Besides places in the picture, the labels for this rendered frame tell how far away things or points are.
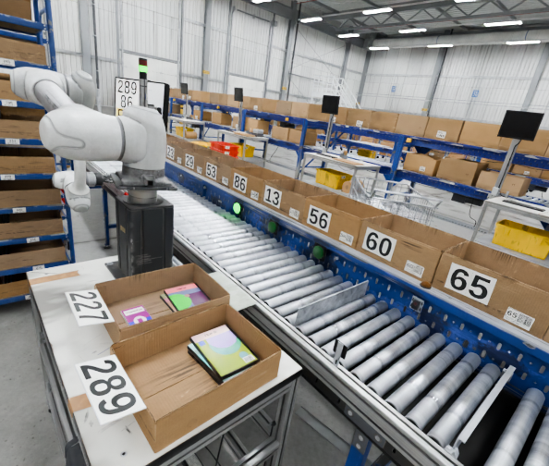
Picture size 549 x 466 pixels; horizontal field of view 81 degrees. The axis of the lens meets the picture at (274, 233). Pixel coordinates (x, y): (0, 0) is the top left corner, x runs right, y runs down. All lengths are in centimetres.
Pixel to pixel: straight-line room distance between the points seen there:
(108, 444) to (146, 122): 96
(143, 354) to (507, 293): 124
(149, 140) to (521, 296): 143
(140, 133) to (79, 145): 20
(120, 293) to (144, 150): 53
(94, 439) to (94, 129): 87
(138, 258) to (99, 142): 46
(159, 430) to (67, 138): 87
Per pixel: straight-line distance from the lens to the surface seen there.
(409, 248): 153
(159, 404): 97
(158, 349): 109
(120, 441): 93
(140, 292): 136
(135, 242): 136
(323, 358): 116
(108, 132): 124
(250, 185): 225
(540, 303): 143
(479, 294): 147
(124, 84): 260
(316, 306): 132
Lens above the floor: 149
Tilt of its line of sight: 21 degrees down
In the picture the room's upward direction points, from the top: 8 degrees clockwise
